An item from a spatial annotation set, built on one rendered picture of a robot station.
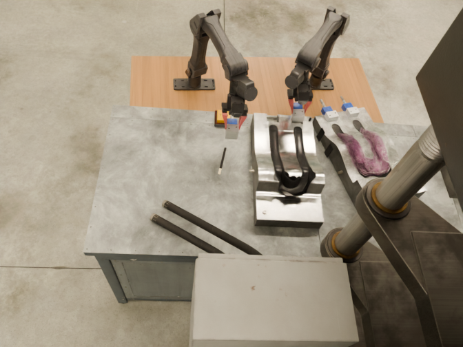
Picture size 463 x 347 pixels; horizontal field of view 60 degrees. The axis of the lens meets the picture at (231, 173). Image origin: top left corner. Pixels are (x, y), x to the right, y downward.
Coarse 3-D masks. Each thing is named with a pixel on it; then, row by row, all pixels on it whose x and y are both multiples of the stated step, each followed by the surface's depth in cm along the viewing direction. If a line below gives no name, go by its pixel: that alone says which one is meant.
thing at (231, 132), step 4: (232, 116) 165; (228, 120) 163; (232, 120) 163; (236, 120) 163; (228, 124) 160; (232, 124) 162; (236, 124) 162; (228, 128) 160; (232, 128) 159; (236, 128) 160; (228, 132) 159; (232, 132) 159; (236, 132) 159; (228, 136) 162; (232, 136) 162; (236, 136) 162
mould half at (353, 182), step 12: (360, 108) 188; (324, 120) 181; (336, 120) 182; (348, 120) 183; (360, 120) 184; (372, 120) 184; (348, 132) 178; (384, 132) 177; (324, 144) 179; (336, 144) 170; (360, 144) 171; (384, 144) 172; (336, 156) 171; (348, 156) 167; (372, 156) 169; (396, 156) 172; (336, 168) 173; (348, 168) 166; (348, 180) 166; (360, 180) 159; (348, 192) 168; (420, 192) 159
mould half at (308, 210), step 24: (264, 120) 173; (288, 120) 174; (264, 144) 167; (288, 144) 168; (312, 144) 169; (264, 168) 154; (288, 168) 156; (312, 168) 157; (264, 192) 156; (312, 192) 158; (264, 216) 151; (288, 216) 152; (312, 216) 154
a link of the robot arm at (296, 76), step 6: (318, 60) 153; (300, 66) 155; (306, 66) 156; (294, 72) 151; (300, 72) 152; (288, 78) 154; (294, 78) 153; (300, 78) 154; (288, 84) 155; (294, 84) 154
